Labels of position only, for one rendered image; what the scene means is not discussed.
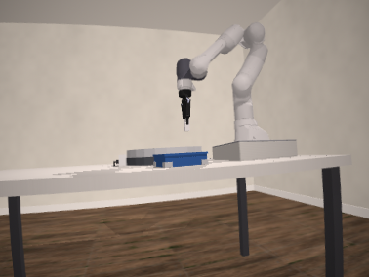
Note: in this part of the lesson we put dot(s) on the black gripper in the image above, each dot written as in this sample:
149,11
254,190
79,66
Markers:
185,94

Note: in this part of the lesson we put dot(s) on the grey round table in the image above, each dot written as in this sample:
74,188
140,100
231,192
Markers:
143,157

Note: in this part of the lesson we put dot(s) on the blue crate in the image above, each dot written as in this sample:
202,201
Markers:
180,159

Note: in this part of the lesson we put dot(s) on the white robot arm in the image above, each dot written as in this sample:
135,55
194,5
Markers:
187,70

